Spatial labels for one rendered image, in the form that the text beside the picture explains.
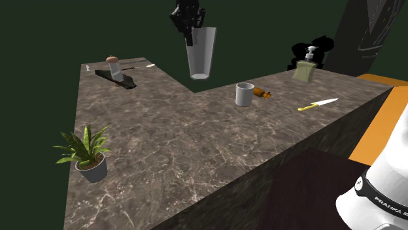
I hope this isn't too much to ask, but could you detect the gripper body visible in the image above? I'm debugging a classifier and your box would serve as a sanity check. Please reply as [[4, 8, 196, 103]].
[[173, 0, 201, 22]]

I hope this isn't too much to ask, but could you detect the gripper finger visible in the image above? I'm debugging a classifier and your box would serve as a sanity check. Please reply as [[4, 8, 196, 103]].
[[192, 8, 207, 29], [169, 7, 195, 47]]

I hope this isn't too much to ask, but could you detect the tall grey cup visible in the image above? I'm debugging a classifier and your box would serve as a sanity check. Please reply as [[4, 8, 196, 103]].
[[185, 26, 218, 81]]

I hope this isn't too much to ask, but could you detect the grey mug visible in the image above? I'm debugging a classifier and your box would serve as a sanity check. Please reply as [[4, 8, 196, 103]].
[[235, 82, 256, 108]]

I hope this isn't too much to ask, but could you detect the clear grinder with brown top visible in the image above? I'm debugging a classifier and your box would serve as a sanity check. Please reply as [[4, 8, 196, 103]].
[[105, 56, 125, 88]]

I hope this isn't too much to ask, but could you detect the brown orange toy figure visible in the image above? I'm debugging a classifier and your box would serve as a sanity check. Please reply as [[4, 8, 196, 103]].
[[253, 86, 273, 101]]

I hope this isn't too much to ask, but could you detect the olive green soap dispenser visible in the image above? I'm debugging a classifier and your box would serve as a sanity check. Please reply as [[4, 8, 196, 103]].
[[292, 45, 318, 84]]

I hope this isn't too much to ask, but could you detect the green plant in grey pot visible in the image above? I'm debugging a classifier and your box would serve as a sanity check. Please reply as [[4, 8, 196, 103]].
[[52, 123, 112, 184]]

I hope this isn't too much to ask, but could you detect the dark-handled silver knife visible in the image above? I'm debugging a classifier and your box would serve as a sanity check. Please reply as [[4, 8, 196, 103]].
[[120, 63, 156, 71]]

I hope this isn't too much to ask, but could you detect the yellow-handled knife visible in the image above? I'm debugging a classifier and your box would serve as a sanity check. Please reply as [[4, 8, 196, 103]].
[[297, 97, 339, 112]]

